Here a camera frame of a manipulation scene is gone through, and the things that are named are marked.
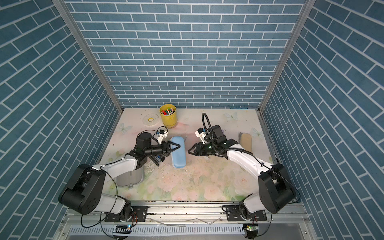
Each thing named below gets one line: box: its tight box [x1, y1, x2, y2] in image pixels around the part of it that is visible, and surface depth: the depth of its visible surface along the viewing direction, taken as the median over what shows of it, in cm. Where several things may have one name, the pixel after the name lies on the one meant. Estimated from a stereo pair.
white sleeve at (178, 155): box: [170, 136, 186, 169], surface depth 80 cm
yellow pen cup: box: [159, 103, 177, 129], surface depth 106 cm
